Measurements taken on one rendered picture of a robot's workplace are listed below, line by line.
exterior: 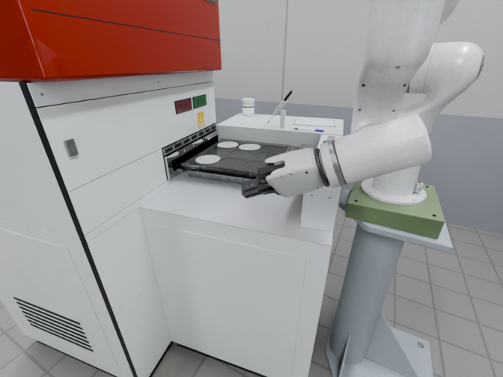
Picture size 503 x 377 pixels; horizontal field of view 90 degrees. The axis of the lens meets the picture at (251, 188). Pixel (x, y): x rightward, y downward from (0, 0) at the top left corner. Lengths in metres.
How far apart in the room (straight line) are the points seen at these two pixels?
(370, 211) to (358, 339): 0.66
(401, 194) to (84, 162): 0.89
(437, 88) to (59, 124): 0.90
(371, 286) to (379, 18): 0.87
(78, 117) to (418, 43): 0.69
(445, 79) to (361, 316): 0.87
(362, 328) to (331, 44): 2.06
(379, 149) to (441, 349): 1.40
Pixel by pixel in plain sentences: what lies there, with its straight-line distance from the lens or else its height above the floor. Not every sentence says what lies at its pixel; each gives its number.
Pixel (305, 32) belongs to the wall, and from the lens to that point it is 2.53.
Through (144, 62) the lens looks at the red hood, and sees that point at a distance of 0.84.
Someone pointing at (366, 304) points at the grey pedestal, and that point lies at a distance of 1.15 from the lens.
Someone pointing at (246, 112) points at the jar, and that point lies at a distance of 1.55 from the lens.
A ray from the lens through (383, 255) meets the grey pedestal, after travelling 0.99.
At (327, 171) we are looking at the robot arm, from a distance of 0.44.
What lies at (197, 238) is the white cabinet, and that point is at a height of 0.74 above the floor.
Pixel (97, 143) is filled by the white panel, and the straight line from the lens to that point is 0.78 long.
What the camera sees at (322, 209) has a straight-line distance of 0.72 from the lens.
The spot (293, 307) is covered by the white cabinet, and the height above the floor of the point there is 0.54.
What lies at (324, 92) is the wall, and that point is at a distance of 2.48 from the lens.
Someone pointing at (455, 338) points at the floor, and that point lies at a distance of 1.81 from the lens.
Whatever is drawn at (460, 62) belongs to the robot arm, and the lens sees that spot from 0.81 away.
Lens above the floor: 1.26
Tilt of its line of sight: 27 degrees down
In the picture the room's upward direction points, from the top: straight up
